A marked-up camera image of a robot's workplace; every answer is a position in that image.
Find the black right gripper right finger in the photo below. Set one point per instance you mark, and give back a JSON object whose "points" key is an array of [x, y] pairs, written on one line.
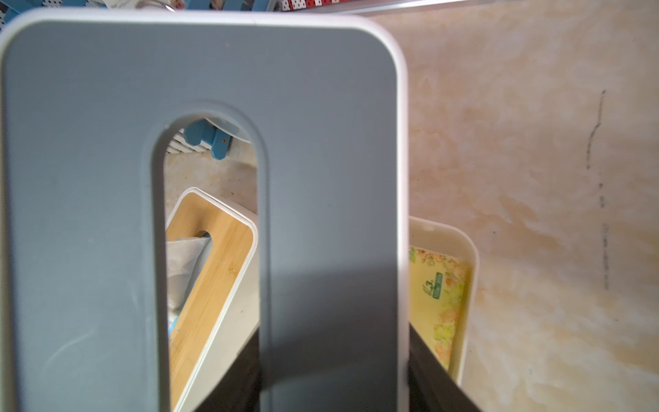
{"points": [[430, 386]]}

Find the grey tissue box lid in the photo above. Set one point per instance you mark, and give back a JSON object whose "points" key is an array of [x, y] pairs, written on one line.
{"points": [[111, 306]]}

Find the blue tissue paper pack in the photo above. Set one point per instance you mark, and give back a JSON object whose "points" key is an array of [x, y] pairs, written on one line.
{"points": [[184, 260]]}

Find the yellow tissue paper pack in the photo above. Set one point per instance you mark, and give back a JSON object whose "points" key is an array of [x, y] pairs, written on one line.
{"points": [[437, 285]]}

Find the white tissue box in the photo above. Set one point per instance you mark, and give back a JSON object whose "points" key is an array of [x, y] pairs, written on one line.
{"points": [[447, 240]]}

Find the blue white toy crib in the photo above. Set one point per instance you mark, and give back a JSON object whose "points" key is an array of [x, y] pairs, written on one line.
{"points": [[201, 135]]}

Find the bamboo tissue box lid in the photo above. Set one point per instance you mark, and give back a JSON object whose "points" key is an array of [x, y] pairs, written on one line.
{"points": [[222, 311]]}

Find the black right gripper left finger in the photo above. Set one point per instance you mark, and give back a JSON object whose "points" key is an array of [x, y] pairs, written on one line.
{"points": [[239, 388]]}

